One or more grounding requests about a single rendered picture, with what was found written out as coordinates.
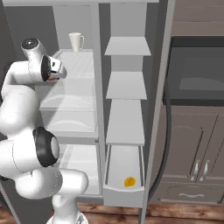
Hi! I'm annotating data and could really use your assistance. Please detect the white fridge shelf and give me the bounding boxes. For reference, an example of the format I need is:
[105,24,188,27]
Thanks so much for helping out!
[51,48,96,81]

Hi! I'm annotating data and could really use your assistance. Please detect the dark curved fridge door handle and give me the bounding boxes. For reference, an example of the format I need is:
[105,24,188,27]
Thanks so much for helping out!
[148,80,173,203]

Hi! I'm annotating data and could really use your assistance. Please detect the orange mango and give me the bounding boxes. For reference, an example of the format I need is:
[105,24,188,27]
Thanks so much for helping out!
[123,176,137,188]

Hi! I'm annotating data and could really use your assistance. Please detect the black built-in oven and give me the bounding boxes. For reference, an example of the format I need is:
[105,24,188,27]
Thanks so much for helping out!
[169,35,224,107]

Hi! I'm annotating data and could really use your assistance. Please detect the silver cupboard handle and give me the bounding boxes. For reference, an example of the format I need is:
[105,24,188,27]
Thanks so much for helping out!
[200,158,211,183]
[190,158,201,183]

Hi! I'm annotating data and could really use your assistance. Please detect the brown cupboard door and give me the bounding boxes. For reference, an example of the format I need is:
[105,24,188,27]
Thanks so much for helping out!
[151,104,221,184]
[197,113,224,186]

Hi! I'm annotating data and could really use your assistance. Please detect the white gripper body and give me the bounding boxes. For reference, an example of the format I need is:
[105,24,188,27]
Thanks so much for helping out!
[55,58,68,81]

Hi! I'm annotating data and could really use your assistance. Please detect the brown drawer front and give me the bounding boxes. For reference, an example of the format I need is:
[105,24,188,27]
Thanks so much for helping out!
[149,181,224,206]

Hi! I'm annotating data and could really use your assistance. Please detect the silver drawer handle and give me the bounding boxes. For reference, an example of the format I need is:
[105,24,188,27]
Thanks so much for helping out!
[178,192,206,200]

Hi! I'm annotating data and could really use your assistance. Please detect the white fridge door bin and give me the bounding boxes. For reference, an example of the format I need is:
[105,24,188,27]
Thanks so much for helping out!
[101,143,146,209]

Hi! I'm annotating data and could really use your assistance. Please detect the grey open fridge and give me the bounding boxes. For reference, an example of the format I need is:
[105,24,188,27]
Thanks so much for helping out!
[0,0,107,205]

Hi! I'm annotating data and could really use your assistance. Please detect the white mug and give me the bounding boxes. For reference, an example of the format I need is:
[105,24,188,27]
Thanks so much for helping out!
[68,31,86,53]

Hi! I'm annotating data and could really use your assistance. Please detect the brown overhead cupboard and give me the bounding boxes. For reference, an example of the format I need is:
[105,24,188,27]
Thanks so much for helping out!
[171,0,224,37]

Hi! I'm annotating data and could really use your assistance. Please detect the clear fridge crisper drawer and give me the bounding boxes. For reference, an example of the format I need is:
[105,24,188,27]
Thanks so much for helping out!
[39,78,99,138]

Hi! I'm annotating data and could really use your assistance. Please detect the grey fridge door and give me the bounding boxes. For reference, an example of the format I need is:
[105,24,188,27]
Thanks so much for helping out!
[98,0,177,224]

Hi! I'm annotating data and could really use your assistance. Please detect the white freezer drawer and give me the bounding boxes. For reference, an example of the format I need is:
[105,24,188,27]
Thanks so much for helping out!
[57,143,102,197]

